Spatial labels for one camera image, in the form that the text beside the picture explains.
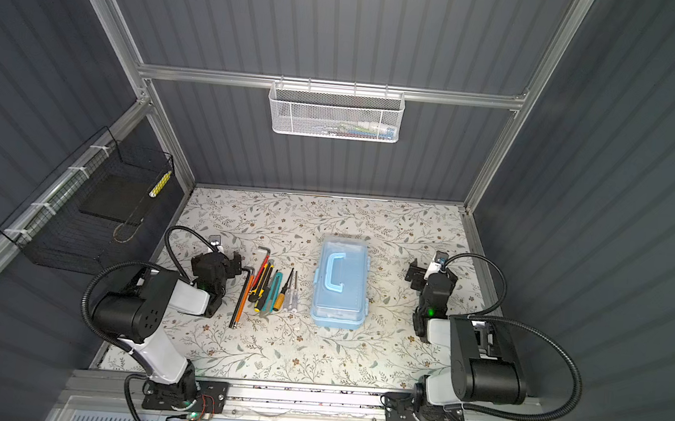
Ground yellow black utility knife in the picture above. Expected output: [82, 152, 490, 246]
[254, 261, 274, 313]

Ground white wire mesh basket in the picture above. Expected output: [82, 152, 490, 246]
[268, 84, 406, 143]

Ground orange handled hex key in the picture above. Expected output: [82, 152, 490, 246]
[232, 265, 256, 330]

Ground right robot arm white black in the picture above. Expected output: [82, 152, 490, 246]
[399, 257, 528, 421]

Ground orange handled screwdriver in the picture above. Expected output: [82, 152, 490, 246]
[274, 269, 294, 311]

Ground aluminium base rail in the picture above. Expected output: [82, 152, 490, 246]
[64, 360, 539, 421]

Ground clear handled precision screwdriver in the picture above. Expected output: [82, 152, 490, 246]
[288, 271, 300, 313]

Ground black wire mesh basket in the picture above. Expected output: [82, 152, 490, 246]
[0, 128, 175, 274]

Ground red handled hex key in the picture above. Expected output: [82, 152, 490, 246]
[250, 246, 272, 293]

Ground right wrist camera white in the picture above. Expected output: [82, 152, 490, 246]
[424, 250, 449, 280]

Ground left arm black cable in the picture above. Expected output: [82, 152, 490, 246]
[76, 217, 223, 369]

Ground black pad in basket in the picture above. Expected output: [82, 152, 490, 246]
[80, 175, 156, 226]

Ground teal utility knife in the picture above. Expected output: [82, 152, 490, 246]
[262, 272, 283, 316]

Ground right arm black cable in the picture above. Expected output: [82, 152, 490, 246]
[430, 251, 594, 421]

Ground light blue plastic tool box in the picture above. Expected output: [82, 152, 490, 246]
[310, 235, 371, 330]

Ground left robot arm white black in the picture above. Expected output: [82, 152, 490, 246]
[81, 251, 242, 417]

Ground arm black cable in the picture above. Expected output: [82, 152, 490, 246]
[76, 217, 223, 369]
[430, 251, 594, 421]

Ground yellow green tube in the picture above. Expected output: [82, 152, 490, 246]
[148, 170, 172, 199]

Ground items in white basket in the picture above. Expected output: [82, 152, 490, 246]
[317, 121, 399, 141]

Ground black hex key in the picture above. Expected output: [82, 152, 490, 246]
[228, 266, 254, 331]

